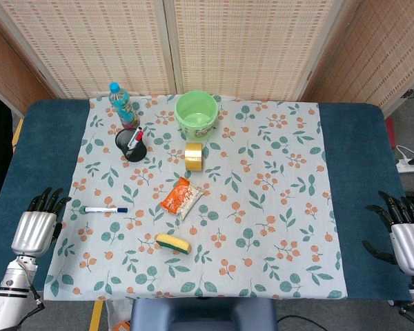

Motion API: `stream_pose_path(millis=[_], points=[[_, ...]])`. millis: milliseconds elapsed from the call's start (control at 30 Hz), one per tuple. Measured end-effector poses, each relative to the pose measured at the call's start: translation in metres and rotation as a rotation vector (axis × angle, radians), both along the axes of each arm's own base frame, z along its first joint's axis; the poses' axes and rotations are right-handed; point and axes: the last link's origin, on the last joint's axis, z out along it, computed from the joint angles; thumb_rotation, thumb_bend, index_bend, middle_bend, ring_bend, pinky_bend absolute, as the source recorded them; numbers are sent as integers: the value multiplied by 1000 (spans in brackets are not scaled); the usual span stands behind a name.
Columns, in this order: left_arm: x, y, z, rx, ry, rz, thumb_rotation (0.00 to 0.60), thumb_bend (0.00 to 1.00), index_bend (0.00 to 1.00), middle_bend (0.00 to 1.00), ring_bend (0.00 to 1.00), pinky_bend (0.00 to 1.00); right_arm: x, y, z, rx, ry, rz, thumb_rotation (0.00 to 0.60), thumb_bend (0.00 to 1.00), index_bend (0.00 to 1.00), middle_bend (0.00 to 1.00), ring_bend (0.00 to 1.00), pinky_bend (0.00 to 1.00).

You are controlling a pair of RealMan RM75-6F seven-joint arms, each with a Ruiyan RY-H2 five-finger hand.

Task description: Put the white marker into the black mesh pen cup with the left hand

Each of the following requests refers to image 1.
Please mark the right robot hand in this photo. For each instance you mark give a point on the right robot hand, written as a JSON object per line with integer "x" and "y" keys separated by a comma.
{"x": 405, "y": 238}

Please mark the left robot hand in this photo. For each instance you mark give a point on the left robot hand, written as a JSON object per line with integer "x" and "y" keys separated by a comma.
{"x": 32, "y": 231}

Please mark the blue and white marker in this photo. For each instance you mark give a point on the blue and white marker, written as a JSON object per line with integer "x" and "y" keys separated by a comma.
{"x": 105, "y": 209}

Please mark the black mesh pen holder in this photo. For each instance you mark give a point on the black mesh pen holder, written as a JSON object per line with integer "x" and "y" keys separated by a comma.
{"x": 131, "y": 146}

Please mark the red marker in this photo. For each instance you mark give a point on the red marker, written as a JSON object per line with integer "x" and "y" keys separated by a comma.
{"x": 136, "y": 136}

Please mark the white power strip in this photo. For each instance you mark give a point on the white power strip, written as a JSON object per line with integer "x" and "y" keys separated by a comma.
{"x": 408, "y": 168}

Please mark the yellow green sponge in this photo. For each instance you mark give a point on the yellow green sponge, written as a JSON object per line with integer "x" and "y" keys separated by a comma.
{"x": 173, "y": 243}

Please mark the orange white snack packet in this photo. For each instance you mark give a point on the orange white snack packet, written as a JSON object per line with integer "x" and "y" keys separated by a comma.
{"x": 181, "y": 201}

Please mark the plastic drink bottle blue cap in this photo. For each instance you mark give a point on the plastic drink bottle blue cap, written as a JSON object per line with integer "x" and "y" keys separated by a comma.
{"x": 123, "y": 107}

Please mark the floral tablecloth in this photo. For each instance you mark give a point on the floral tablecloth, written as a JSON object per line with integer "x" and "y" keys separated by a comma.
{"x": 207, "y": 207}

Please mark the yellow tape roll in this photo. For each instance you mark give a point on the yellow tape roll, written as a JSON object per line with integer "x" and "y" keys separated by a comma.
{"x": 194, "y": 157}

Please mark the green plastic bucket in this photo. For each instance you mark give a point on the green plastic bucket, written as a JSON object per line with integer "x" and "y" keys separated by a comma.
{"x": 196, "y": 115}

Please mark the folding screen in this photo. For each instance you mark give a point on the folding screen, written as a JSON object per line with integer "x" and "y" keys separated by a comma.
{"x": 207, "y": 48}

